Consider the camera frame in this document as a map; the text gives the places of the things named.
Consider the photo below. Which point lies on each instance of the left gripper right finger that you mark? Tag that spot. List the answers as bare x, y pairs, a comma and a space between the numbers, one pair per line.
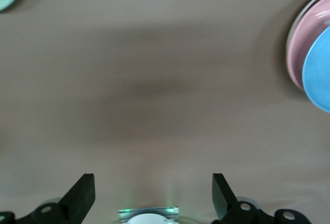
224, 200

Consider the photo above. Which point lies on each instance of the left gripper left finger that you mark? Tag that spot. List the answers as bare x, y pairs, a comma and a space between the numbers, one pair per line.
77, 198

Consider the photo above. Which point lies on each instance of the blue plate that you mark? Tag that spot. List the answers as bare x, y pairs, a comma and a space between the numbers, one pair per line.
319, 74

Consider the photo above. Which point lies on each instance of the pink plate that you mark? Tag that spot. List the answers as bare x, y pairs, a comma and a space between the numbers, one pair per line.
299, 53

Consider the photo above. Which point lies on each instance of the brown table cloth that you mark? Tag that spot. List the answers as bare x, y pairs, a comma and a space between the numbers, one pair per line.
154, 28

